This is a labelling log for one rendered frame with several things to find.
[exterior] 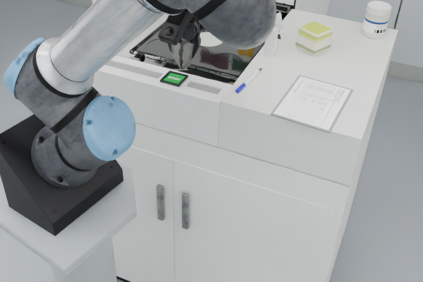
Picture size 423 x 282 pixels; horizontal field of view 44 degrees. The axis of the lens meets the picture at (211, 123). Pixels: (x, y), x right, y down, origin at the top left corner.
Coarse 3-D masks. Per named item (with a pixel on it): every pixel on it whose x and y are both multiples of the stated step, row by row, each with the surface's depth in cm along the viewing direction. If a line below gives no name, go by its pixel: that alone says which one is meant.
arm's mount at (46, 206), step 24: (24, 120) 112; (0, 144) 107; (24, 144) 111; (0, 168) 110; (24, 168) 109; (120, 168) 124; (24, 192) 109; (48, 192) 111; (72, 192) 114; (96, 192) 118; (24, 216) 115; (48, 216) 109; (72, 216) 114
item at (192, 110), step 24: (96, 72) 141; (120, 72) 140; (144, 72) 141; (120, 96) 142; (144, 96) 139; (168, 96) 135; (192, 96) 132; (216, 96) 132; (144, 120) 143; (168, 120) 140; (192, 120) 136; (216, 120) 133; (216, 144) 137
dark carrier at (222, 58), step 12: (156, 36) 170; (144, 48) 163; (156, 48) 164; (168, 48) 164; (204, 48) 165; (216, 48) 165; (228, 48) 165; (252, 48) 166; (204, 60) 158; (216, 60) 159; (228, 60) 159; (240, 60) 159; (228, 72) 153; (240, 72) 153
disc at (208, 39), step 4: (204, 32) 174; (208, 32) 174; (200, 36) 172; (204, 36) 172; (208, 36) 172; (212, 36) 172; (204, 40) 169; (208, 40) 169; (212, 40) 169; (216, 40) 169; (204, 44) 167; (208, 44) 167; (212, 44) 167; (216, 44) 167
